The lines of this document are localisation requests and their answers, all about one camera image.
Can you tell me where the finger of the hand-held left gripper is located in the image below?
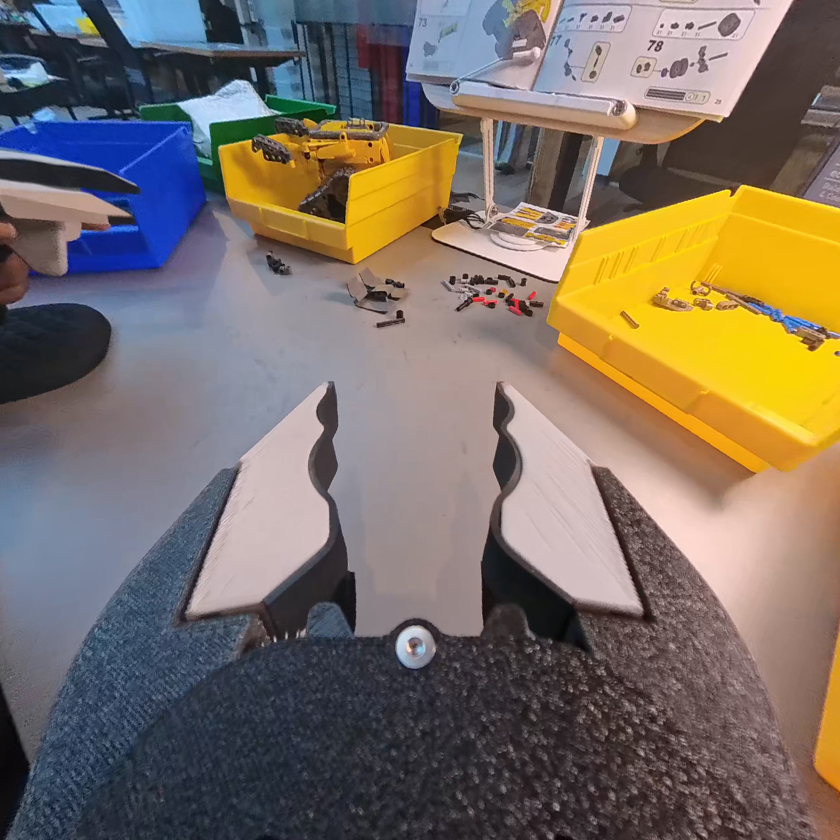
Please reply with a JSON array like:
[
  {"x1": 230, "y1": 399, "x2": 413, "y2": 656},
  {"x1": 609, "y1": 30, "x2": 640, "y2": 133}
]
[
  {"x1": 0, "y1": 148, "x2": 140, "y2": 196},
  {"x1": 0, "y1": 181, "x2": 136, "y2": 277}
]

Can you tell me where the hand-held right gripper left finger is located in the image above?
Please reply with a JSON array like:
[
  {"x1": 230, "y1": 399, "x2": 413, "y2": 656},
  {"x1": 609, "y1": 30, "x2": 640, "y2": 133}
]
[{"x1": 185, "y1": 382, "x2": 356, "y2": 632}]

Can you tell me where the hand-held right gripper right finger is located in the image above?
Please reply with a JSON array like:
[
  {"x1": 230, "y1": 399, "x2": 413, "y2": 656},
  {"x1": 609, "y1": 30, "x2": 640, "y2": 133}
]
[{"x1": 482, "y1": 382, "x2": 645, "y2": 635}]

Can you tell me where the person's left forearm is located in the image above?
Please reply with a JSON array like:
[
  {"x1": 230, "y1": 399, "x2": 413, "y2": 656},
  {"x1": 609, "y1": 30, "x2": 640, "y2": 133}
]
[{"x1": 0, "y1": 302, "x2": 112, "y2": 405}]

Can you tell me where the person's left hand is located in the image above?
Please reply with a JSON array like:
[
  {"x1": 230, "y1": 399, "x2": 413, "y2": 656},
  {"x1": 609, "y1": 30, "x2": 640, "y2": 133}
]
[{"x1": 0, "y1": 222, "x2": 31, "y2": 307}]

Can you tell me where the blue plastic bin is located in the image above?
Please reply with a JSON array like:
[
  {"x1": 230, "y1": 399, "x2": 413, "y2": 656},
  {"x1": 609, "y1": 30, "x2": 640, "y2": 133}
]
[{"x1": 0, "y1": 120, "x2": 208, "y2": 275}]

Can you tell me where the wooden background table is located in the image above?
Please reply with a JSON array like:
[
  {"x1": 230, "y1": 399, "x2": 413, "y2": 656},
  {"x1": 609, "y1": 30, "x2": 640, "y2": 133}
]
[{"x1": 79, "y1": 36, "x2": 307, "y2": 74}]

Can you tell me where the wide yellow plastic bin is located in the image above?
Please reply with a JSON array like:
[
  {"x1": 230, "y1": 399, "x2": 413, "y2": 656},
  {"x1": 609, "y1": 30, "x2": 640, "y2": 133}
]
[{"x1": 546, "y1": 185, "x2": 840, "y2": 473}]

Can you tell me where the pile of small building parts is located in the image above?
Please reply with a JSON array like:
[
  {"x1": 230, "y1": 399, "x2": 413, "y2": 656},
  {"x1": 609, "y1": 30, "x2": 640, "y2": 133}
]
[{"x1": 442, "y1": 269, "x2": 546, "y2": 319}]

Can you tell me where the green plastic bin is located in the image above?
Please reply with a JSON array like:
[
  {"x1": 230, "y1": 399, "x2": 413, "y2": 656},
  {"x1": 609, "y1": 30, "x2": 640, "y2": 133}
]
[{"x1": 139, "y1": 95, "x2": 337, "y2": 195}]

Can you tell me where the silver panel toy piece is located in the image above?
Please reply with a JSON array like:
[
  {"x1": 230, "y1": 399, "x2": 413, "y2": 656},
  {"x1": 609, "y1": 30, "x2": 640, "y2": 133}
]
[{"x1": 346, "y1": 267, "x2": 395, "y2": 315}]

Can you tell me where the yellow tracked toy robot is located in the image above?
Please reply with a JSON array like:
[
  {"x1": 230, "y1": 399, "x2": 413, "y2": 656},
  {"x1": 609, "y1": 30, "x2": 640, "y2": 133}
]
[{"x1": 251, "y1": 117, "x2": 393, "y2": 223}]

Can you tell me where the yellow black sticker sheet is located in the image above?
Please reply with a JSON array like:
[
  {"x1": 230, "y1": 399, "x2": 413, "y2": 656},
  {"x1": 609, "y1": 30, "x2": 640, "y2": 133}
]
[{"x1": 482, "y1": 202, "x2": 590, "y2": 249}]

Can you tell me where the deep yellow plastic bin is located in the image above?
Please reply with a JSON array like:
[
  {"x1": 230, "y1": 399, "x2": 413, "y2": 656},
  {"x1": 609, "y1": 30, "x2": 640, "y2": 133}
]
[{"x1": 218, "y1": 121, "x2": 464, "y2": 265}]

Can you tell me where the stack of red blue crates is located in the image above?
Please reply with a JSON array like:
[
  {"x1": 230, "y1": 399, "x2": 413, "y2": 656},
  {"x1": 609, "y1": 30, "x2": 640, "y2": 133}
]
[{"x1": 295, "y1": 23, "x2": 438, "y2": 130}]

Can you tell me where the instruction booklet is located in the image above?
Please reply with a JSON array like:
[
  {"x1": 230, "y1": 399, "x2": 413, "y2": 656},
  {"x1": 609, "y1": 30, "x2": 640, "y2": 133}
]
[{"x1": 406, "y1": 0, "x2": 796, "y2": 123}]

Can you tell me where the black cable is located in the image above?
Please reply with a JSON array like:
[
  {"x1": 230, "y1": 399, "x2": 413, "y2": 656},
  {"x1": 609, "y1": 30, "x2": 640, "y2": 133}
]
[{"x1": 436, "y1": 192, "x2": 490, "y2": 231}]

